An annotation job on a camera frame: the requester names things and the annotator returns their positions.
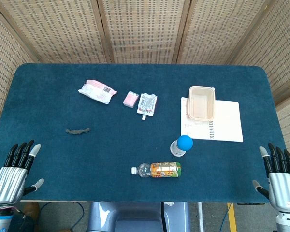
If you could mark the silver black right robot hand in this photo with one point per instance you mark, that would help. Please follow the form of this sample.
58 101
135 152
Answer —
281 188

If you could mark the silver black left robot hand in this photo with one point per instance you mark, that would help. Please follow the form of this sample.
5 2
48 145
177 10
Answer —
10 180

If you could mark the dark grey worm-shaped object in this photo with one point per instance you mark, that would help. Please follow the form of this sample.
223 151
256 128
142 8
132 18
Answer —
77 131

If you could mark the brown shoe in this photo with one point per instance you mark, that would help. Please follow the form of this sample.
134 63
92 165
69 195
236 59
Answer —
31 209

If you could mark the white spiral notebook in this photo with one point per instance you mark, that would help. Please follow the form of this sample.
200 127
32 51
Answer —
228 120

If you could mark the white table leg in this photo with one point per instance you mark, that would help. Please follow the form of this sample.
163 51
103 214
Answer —
200 217

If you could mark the blue felt table mat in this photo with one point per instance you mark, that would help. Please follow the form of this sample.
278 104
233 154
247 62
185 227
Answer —
111 149

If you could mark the blue ball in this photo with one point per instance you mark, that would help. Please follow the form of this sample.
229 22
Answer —
185 143

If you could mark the white paper cup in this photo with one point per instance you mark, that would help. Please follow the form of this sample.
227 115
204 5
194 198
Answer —
175 149

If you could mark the beige plastic food container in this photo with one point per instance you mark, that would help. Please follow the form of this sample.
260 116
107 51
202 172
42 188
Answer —
201 104

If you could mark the clear bottle orange label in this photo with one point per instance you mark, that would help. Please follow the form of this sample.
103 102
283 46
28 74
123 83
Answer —
163 169

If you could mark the white pink wipes packet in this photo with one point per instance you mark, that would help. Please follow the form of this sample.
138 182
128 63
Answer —
96 91

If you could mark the grey-blue robot torso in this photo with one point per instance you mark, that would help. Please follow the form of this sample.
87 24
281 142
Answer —
135 217

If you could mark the pink tissue pack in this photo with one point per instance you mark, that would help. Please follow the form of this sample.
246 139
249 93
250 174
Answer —
130 99

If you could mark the white spout pouch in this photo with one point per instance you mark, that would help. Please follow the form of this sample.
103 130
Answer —
147 102

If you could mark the woven bamboo folding screen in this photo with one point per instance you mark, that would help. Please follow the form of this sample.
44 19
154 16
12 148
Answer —
145 31

